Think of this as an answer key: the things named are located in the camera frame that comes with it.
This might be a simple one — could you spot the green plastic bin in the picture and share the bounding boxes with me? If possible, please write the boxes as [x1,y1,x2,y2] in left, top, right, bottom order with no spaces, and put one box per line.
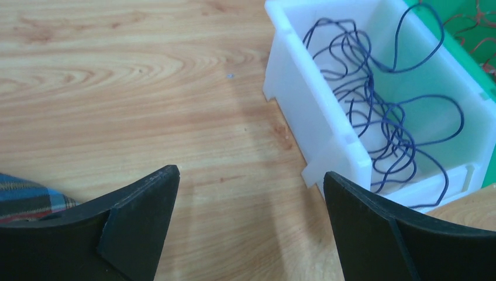
[406,1,495,191]

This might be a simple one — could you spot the white plastic bin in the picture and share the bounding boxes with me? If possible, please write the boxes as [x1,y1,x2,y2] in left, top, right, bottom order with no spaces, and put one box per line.
[263,1,479,211]

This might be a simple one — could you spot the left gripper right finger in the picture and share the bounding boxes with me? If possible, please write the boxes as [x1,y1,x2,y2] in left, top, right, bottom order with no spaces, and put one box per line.
[323,172,495,280]

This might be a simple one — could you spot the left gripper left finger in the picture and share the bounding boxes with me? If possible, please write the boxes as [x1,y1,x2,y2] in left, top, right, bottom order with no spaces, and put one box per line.
[1,165,180,280]

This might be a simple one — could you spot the red thin cable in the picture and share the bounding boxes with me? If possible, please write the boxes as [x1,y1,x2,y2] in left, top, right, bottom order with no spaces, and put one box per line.
[416,0,496,74]

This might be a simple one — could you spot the plaid flannel shirt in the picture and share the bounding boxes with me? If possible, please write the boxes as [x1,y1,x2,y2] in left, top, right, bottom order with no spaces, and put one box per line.
[1,173,79,224]

